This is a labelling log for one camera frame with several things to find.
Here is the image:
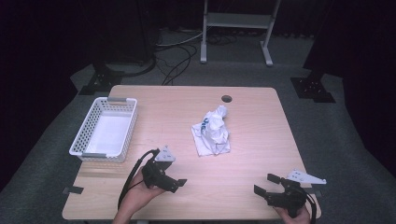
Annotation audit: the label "black stand base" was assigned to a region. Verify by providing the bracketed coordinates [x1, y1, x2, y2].
[78, 63, 126, 96]
[290, 69, 337, 104]

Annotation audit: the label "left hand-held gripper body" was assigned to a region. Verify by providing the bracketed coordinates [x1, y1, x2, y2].
[141, 145, 180, 191]

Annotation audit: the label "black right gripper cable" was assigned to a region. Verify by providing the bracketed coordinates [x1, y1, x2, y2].
[305, 191, 318, 224]

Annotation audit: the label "white floor cable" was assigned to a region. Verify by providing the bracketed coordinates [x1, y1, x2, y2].
[155, 30, 205, 49]

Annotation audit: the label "black floor cables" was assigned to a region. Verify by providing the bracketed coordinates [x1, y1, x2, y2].
[154, 32, 238, 87]

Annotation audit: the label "white t-shirt with blue print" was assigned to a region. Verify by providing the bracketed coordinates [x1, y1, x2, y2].
[191, 105, 232, 158]

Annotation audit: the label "white metal stand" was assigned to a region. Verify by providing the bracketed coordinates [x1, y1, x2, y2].
[200, 0, 282, 67]

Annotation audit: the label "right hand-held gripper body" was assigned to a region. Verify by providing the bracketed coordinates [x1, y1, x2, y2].
[264, 169, 327, 218]

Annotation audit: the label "white perforated plastic basket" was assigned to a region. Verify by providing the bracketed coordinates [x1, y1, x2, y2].
[68, 96, 138, 163]

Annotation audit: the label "black table edge tab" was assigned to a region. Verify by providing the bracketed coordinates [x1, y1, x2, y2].
[62, 185, 85, 196]

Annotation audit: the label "person's right hand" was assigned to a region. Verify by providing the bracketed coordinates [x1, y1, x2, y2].
[274, 204, 312, 224]

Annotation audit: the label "person's left hand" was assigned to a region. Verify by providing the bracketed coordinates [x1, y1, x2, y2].
[120, 167, 166, 216]

